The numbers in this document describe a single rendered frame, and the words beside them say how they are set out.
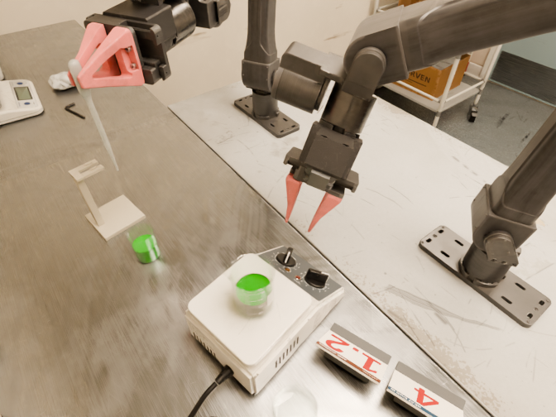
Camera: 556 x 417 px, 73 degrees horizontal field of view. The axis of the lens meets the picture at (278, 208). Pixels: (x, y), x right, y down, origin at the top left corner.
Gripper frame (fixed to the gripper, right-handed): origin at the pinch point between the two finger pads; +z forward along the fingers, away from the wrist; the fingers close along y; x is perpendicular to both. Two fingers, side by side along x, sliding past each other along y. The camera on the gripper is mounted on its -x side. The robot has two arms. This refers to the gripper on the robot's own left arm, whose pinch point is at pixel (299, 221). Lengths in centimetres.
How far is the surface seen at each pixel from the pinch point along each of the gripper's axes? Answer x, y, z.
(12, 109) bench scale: 29, -75, 15
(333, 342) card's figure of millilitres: -7.9, 10.6, 11.3
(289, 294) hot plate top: -8.5, 2.4, 6.6
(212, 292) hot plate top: -10.2, -6.9, 10.0
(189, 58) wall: 132, -79, -2
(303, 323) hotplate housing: -9.8, 5.5, 9.0
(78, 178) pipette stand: -0.2, -34.8, 8.0
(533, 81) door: 266, 118, -63
